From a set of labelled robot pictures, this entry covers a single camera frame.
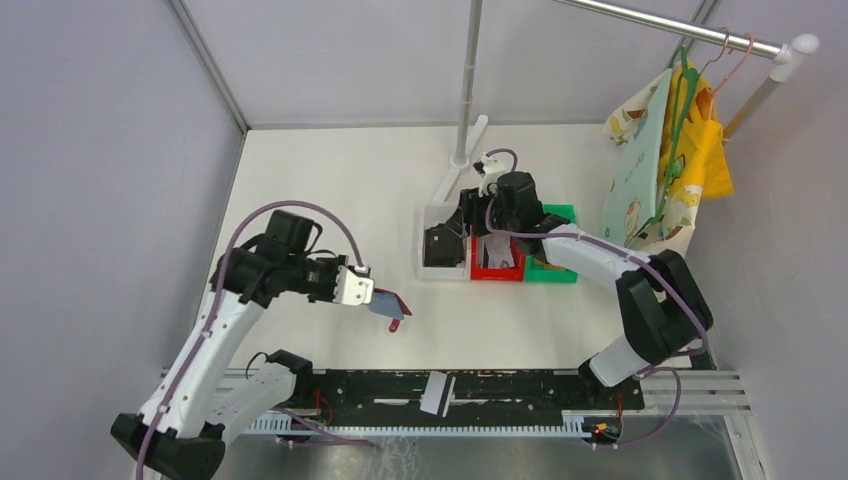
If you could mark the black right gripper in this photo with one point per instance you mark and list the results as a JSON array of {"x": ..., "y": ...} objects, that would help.
[{"x": 471, "y": 204}]

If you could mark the red leather card holder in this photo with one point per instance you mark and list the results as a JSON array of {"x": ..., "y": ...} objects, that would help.
[{"x": 389, "y": 304}]

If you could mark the white striped credit card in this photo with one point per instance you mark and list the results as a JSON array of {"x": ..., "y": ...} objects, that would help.
[{"x": 437, "y": 394}]

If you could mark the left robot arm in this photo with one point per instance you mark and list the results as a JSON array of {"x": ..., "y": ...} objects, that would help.
[{"x": 183, "y": 430}]

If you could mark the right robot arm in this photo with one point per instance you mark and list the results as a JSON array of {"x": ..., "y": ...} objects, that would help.
[{"x": 663, "y": 312}]

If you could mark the black cards stack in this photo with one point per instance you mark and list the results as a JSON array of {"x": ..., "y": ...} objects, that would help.
[{"x": 442, "y": 249}]

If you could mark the white cards stack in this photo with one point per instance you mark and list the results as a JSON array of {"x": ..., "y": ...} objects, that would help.
[{"x": 495, "y": 252}]

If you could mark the white plastic bin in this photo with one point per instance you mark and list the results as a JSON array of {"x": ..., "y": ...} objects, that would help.
[{"x": 429, "y": 215}]

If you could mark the red plastic bin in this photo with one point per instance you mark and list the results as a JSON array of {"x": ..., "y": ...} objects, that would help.
[{"x": 514, "y": 275}]

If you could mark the green plastic bin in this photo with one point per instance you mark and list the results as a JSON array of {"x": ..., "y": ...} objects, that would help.
[{"x": 539, "y": 272}]

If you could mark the patterned cream cloth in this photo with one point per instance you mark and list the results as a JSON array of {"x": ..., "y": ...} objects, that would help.
[{"x": 639, "y": 211}]

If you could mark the yellow garment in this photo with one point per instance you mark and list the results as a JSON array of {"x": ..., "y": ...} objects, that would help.
[{"x": 706, "y": 174}]

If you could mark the small circuit board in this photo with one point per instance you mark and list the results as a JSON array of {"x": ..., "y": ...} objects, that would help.
[{"x": 604, "y": 431}]

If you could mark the green hanger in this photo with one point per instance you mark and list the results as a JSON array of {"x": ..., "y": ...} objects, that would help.
[{"x": 684, "y": 96}]

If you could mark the pink hanger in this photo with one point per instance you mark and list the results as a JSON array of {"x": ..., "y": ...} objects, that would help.
[{"x": 715, "y": 91}]

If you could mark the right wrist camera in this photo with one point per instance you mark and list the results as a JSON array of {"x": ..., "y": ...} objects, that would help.
[{"x": 490, "y": 169}]

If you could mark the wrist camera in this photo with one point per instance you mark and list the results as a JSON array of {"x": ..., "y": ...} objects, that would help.
[
  {"x": 490, "y": 169},
  {"x": 353, "y": 286}
]

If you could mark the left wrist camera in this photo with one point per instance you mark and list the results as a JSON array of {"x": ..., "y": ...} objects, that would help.
[{"x": 353, "y": 286}]

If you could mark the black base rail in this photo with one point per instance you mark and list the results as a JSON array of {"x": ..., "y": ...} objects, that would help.
[{"x": 473, "y": 398}]

